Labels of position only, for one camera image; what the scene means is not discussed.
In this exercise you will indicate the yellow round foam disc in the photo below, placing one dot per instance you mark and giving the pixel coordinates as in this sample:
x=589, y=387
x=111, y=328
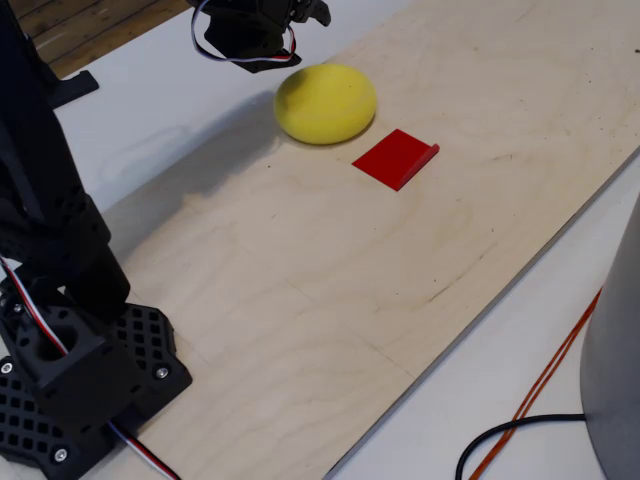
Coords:
x=325, y=105

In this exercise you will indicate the black lattice robot base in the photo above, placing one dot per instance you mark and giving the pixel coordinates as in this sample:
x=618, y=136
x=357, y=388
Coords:
x=145, y=330

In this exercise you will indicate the red plastic piece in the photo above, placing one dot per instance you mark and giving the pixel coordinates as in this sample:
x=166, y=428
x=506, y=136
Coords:
x=390, y=160

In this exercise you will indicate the black stand foot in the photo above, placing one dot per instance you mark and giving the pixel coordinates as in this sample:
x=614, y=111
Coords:
x=75, y=85

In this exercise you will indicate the light plywood board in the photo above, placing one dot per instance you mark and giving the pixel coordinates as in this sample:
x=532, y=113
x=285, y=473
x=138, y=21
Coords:
x=300, y=300

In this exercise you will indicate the grey round lamp base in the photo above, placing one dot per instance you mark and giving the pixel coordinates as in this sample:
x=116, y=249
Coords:
x=620, y=375

